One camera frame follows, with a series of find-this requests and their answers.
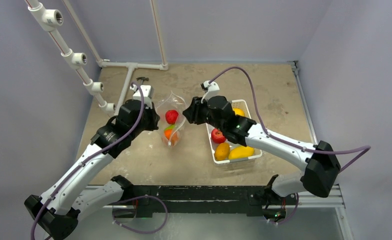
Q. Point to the orange mango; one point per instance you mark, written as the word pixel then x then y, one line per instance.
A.
pixel 222 151

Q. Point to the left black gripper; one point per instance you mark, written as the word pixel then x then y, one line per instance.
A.
pixel 154 117

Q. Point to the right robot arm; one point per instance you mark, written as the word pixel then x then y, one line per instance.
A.
pixel 317 163

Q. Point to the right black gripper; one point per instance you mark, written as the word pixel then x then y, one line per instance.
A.
pixel 193 111

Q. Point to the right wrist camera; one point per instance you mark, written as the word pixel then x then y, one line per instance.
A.
pixel 211 89

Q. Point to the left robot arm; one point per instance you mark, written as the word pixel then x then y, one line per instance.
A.
pixel 59 209

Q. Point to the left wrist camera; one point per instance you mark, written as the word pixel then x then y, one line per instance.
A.
pixel 143 93

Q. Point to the clear zip top bag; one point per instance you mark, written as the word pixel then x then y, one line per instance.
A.
pixel 172 101

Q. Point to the yellow mango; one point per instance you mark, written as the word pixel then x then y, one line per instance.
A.
pixel 241 152

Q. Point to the small black hammer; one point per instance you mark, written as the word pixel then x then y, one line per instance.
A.
pixel 142 80

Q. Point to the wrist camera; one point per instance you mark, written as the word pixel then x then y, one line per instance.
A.
pixel 143 93
pixel 211 89

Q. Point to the yellow pear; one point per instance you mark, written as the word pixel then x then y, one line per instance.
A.
pixel 239 112

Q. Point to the white pvc pipe frame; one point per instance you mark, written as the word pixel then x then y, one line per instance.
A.
pixel 51 19

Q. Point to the black base bar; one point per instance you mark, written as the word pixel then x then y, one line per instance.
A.
pixel 251 200

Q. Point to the orange fruit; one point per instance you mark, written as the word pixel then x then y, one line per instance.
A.
pixel 170 137

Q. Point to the green pear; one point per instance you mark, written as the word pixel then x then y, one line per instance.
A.
pixel 170 127

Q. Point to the red dark apple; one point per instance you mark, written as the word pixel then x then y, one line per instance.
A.
pixel 171 116

